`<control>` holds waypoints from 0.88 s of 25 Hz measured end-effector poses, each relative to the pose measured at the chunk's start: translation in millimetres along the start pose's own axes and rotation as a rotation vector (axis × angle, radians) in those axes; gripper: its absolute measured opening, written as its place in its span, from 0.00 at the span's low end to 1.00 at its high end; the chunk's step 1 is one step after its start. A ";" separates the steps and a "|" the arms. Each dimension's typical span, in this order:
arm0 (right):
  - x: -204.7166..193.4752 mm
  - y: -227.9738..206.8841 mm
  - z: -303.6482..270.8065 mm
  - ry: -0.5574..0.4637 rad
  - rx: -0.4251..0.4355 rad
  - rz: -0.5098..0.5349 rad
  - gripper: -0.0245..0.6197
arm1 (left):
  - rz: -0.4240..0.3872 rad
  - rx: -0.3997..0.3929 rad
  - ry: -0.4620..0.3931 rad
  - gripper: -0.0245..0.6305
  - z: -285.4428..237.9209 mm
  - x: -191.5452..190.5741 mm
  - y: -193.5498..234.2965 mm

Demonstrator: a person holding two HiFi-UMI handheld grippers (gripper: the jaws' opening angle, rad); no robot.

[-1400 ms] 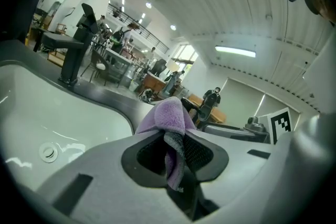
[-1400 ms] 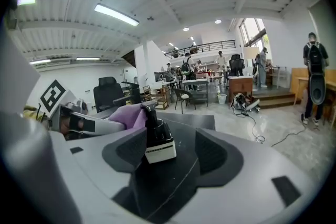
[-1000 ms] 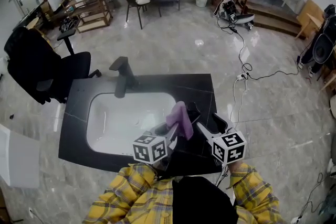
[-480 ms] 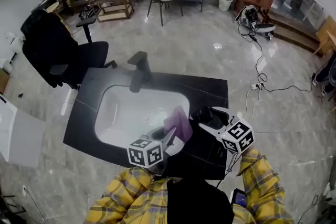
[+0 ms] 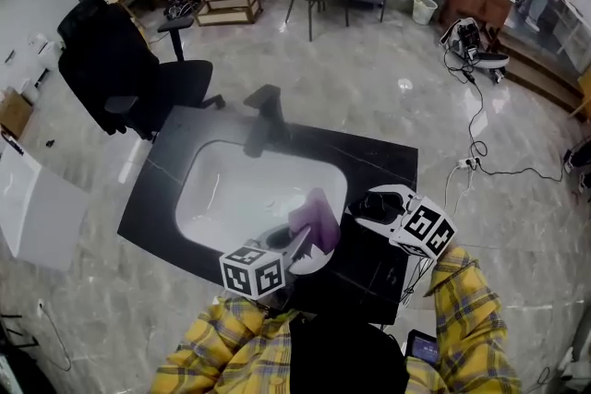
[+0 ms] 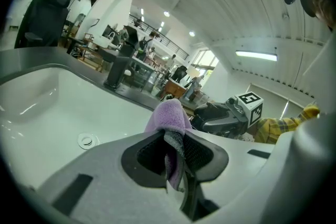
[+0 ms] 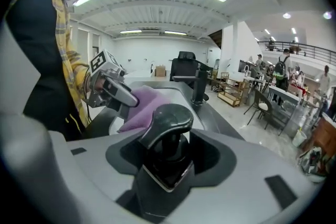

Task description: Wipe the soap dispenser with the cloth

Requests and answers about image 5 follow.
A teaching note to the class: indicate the black equipment bag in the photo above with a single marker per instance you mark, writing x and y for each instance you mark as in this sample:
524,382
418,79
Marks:
179,9

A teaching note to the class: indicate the light wooden desk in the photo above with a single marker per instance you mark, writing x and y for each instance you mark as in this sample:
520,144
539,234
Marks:
585,92

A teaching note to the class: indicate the dark wooden sink cabinet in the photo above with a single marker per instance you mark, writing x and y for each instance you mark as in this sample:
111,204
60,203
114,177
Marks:
152,198

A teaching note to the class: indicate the white freestanding washbasin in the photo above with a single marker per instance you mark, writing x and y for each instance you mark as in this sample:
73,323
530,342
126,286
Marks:
46,217

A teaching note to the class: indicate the black sink faucet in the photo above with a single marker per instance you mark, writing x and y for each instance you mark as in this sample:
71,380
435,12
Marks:
268,120

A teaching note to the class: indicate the white floor socket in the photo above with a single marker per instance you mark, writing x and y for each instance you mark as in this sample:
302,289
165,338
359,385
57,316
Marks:
41,309

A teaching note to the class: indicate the purple cloth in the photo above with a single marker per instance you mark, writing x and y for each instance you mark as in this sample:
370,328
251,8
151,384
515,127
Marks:
318,217

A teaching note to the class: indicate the white wastebasket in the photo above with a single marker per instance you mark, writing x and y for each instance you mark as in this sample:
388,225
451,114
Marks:
425,9

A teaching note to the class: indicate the white power strip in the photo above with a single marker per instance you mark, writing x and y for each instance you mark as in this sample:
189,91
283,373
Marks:
466,162

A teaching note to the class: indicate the black office chair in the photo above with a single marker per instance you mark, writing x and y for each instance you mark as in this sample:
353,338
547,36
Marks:
106,69

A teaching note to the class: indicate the black washbasin faucet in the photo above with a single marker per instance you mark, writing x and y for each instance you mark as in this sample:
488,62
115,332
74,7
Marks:
14,145

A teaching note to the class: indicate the person's right forearm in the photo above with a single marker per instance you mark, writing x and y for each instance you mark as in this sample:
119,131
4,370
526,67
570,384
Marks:
466,314

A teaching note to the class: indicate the white and black backpack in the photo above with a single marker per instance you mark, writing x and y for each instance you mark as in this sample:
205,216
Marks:
464,37

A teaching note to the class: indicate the wooden cabinet with white top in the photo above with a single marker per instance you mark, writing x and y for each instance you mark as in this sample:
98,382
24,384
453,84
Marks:
475,0

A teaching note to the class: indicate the wooden platform steps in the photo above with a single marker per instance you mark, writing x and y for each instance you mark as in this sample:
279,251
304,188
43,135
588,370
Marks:
540,74

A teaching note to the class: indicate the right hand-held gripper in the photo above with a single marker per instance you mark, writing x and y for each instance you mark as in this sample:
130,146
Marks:
425,228

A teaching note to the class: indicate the white side table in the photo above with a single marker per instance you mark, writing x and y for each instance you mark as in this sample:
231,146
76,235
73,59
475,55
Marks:
572,23

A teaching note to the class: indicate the person's left forearm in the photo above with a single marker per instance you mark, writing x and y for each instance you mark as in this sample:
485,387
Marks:
221,341

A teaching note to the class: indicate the person's torso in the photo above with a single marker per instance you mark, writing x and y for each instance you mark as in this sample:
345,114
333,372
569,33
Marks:
346,360

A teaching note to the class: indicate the black handheld screen device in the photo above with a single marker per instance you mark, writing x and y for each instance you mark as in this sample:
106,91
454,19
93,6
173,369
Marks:
422,348

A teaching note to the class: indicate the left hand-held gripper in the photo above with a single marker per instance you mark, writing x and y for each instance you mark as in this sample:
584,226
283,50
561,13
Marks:
251,274

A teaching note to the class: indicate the white toilet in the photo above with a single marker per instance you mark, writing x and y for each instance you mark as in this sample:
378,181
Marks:
46,51

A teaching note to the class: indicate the brown cardboard box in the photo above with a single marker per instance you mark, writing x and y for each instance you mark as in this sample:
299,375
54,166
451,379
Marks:
16,113

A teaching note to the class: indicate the white sink basin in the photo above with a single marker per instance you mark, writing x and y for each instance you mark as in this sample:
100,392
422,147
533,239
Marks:
231,198

